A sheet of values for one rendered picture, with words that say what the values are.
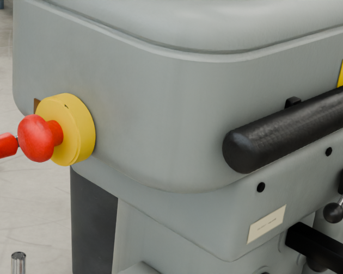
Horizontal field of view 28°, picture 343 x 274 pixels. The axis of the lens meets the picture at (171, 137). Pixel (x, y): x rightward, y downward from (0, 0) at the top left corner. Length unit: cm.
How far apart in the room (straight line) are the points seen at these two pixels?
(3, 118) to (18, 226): 132
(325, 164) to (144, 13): 30
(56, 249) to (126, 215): 268
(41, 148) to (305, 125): 21
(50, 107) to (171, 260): 26
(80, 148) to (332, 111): 21
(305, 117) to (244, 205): 11
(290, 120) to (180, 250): 25
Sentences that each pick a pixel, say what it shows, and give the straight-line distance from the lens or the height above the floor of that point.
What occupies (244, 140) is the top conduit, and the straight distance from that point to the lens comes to 50.
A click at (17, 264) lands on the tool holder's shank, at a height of 132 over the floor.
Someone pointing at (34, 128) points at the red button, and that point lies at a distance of 55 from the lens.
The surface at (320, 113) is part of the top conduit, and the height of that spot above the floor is 180.
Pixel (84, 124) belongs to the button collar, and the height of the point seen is 178.
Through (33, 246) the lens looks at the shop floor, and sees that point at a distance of 348.
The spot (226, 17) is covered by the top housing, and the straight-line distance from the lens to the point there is 50.
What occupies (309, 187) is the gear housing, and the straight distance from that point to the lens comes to 72.
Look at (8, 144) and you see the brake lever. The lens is 68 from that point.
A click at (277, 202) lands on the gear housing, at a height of 168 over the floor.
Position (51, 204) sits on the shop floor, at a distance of 381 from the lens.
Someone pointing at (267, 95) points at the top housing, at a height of 182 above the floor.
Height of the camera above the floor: 201
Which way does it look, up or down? 26 degrees down
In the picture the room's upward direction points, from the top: 7 degrees clockwise
